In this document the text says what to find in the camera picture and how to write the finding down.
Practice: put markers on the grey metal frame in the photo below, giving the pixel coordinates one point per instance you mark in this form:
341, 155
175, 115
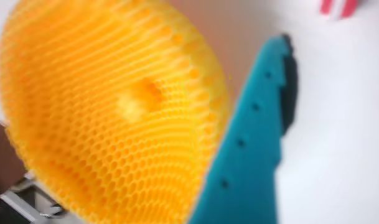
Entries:
18, 202

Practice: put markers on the yellow honeycomb mesh basket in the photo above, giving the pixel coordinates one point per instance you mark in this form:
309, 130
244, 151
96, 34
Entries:
99, 140

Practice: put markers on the red white cube piece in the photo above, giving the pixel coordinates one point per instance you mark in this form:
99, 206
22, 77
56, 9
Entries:
338, 7

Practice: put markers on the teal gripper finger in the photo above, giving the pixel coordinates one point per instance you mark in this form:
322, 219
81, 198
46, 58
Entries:
245, 174

